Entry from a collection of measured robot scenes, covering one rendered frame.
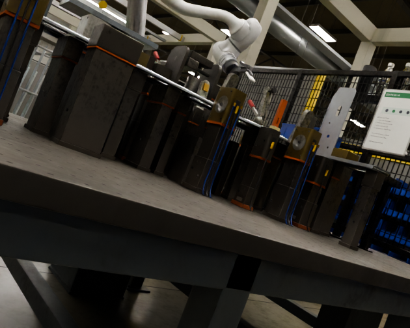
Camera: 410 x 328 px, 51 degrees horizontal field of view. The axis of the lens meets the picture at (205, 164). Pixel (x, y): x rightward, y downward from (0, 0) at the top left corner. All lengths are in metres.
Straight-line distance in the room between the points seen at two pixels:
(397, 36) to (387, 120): 4.35
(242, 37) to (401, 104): 0.83
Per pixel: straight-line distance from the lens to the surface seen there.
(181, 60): 1.68
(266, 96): 1.92
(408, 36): 6.43
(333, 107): 2.03
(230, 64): 2.20
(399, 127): 2.15
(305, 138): 1.57
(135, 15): 2.33
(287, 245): 0.84
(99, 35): 1.17
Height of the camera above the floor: 0.77
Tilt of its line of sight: 1 degrees up
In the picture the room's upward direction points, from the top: 21 degrees clockwise
